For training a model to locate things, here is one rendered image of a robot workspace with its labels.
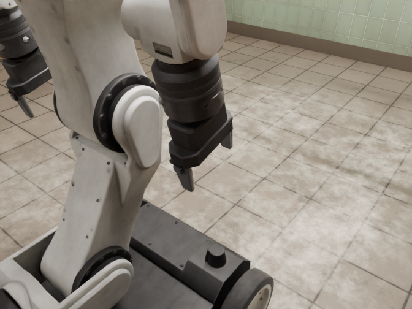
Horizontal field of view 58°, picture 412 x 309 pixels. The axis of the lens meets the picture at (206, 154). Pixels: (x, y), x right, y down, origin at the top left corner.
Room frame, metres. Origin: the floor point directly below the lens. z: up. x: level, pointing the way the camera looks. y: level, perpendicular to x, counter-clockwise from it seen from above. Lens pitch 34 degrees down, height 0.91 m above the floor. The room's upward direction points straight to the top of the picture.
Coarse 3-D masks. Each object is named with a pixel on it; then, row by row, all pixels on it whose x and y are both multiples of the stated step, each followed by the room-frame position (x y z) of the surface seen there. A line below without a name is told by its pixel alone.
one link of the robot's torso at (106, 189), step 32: (128, 96) 0.54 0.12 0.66; (128, 128) 0.53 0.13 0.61; (160, 128) 0.59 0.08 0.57; (96, 160) 0.57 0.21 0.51; (128, 160) 0.54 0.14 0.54; (160, 160) 0.59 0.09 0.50; (96, 192) 0.54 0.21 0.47; (128, 192) 0.54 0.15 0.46; (64, 224) 0.54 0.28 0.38; (96, 224) 0.50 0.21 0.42; (128, 224) 0.56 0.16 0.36; (64, 256) 0.49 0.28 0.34; (96, 256) 0.48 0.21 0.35; (128, 256) 0.53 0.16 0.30; (64, 288) 0.45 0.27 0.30
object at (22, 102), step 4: (12, 96) 0.70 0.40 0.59; (16, 96) 0.70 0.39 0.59; (20, 96) 0.70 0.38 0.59; (16, 100) 0.70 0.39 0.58; (20, 100) 0.70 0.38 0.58; (24, 100) 0.70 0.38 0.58; (20, 104) 0.71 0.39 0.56; (24, 104) 0.70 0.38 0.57; (24, 108) 0.71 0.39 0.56; (28, 108) 0.71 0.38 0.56; (24, 112) 0.72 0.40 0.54; (28, 112) 0.71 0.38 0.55; (28, 116) 0.72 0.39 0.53; (32, 116) 0.71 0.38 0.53
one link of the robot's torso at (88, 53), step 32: (32, 0) 0.55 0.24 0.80; (64, 0) 0.50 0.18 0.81; (96, 0) 0.55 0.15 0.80; (32, 32) 0.58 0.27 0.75; (64, 32) 0.52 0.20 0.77; (96, 32) 0.56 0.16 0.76; (64, 64) 0.55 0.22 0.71; (96, 64) 0.55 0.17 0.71; (128, 64) 0.60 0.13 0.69; (64, 96) 0.57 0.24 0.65; (96, 96) 0.54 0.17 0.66; (96, 128) 0.52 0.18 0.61
